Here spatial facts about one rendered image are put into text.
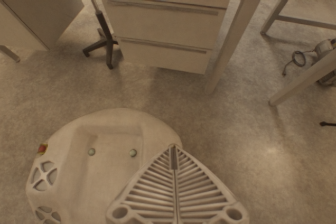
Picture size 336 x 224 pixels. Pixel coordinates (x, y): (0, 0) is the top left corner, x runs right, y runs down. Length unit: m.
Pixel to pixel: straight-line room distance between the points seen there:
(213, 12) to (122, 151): 0.62
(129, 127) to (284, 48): 1.49
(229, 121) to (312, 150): 0.54
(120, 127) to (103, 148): 0.11
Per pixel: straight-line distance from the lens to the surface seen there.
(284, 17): 1.64
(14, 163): 1.28
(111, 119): 0.56
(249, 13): 0.64
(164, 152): 0.17
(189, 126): 0.89
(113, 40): 1.29
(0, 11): 1.24
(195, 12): 0.62
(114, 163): 0.58
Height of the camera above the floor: 0.84
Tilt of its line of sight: 66 degrees down
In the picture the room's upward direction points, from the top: 2 degrees counter-clockwise
